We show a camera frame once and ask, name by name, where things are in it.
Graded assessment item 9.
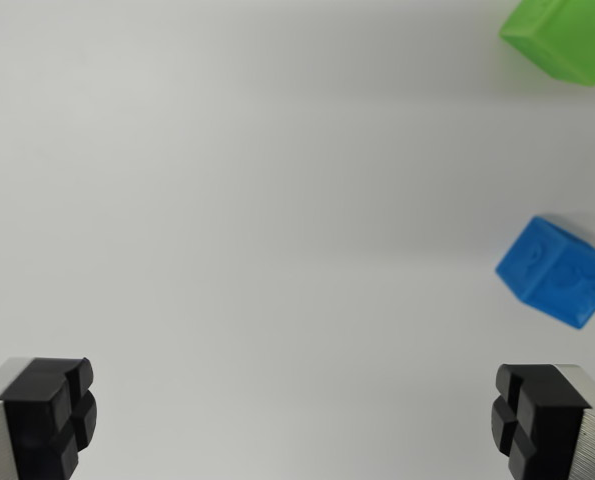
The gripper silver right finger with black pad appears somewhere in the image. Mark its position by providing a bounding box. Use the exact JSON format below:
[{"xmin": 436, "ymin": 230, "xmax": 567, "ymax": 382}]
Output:
[{"xmin": 489, "ymin": 363, "xmax": 595, "ymax": 480}]

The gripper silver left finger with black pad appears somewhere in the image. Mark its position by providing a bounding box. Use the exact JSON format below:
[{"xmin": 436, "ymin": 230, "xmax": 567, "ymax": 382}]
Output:
[{"xmin": 0, "ymin": 356, "xmax": 99, "ymax": 480}]

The green embossed cube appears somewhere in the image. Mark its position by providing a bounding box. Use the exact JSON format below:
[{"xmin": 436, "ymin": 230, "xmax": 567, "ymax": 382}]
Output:
[{"xmin": 498, "ymin": 0, "xmax": 595, "ymax": 88}]

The blue embossed cube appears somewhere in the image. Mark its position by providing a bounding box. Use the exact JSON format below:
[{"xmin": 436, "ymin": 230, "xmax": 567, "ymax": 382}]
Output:
[{"xmin": 494, "ymin": 215, "xmax": 595, "ymax": 330}]

